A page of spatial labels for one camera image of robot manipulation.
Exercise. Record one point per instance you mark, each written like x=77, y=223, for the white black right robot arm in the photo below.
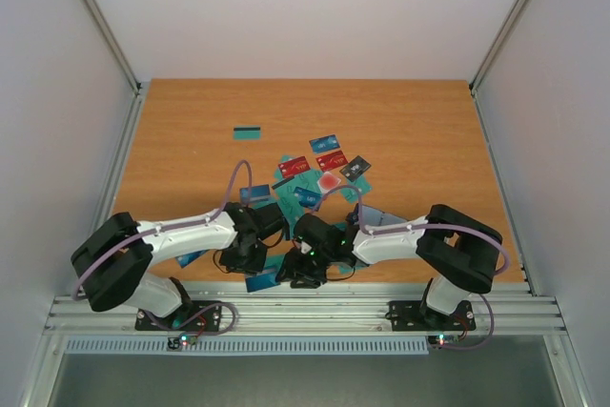
x=466, y=254

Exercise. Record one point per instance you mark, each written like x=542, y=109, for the blue VIP card centre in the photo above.
x=306, y=198

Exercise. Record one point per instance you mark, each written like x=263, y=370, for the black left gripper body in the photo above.
x=237, y=260

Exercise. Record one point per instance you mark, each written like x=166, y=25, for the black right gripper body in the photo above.
x=299, y=272

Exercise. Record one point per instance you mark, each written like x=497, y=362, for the red vip card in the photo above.
x=332, y=160
x=294, y=166

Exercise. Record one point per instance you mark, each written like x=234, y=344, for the red VIP card back right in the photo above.
x=332, y=160

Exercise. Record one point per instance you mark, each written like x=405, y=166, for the teal card with magnetic stripe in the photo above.
x=247, y=133

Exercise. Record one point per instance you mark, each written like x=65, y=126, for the grey slotted cable duct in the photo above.
x=249, y=346

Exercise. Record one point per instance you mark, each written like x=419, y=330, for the white red circle card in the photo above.
x=327, y=182

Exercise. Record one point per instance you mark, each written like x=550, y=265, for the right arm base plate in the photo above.
x=408, y=316

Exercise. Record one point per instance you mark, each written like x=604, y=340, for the dark blue card holder wallet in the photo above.
x=372, y=217

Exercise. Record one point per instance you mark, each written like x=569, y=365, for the blue VIP card back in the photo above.
x=324, y=144

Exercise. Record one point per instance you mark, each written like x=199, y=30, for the blue card with stripe left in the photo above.
x=258, y=193

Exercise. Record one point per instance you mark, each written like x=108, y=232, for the blue vip card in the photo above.
x=324, y=144
x=306, y=198

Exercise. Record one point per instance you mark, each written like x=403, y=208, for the red VIP card back left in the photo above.
x=294, y=166

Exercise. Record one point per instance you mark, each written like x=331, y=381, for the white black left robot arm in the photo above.
x=113, y=264

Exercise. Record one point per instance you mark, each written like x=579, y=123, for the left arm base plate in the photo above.
x=200, y=315

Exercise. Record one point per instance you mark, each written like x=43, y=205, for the blue striped card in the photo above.
x=260, y=282

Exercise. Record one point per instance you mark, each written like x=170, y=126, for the aluminium frame post left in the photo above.
x=101, y=23

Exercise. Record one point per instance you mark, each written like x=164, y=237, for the aluminium frame post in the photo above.
x=101, y=23
x=510, y=21

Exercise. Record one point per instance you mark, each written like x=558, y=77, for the aluminium frame post right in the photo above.
x=510, y=21

